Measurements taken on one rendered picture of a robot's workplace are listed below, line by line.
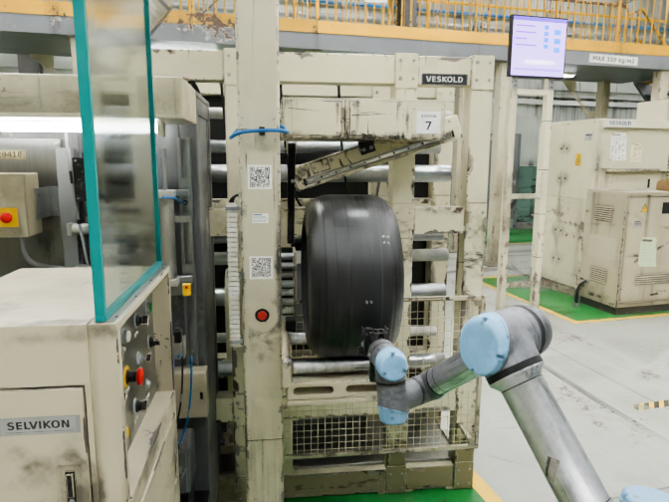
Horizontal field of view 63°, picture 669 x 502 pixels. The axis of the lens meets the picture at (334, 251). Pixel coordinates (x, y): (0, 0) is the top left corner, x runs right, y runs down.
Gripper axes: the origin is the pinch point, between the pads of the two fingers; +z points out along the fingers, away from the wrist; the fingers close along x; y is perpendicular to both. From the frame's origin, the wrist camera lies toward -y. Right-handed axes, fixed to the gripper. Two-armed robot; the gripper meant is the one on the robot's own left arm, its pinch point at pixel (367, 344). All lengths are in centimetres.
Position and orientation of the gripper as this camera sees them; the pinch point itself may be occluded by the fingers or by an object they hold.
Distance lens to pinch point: 170.6
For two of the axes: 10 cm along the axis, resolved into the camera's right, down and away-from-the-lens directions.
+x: -9.9, 0.2, -1.2
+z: -1.2, -0.5, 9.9
